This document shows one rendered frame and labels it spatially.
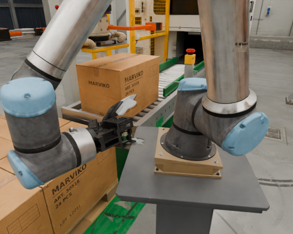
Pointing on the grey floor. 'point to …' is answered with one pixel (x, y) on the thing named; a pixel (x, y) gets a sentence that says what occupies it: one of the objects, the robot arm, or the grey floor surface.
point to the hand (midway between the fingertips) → (139, 117)
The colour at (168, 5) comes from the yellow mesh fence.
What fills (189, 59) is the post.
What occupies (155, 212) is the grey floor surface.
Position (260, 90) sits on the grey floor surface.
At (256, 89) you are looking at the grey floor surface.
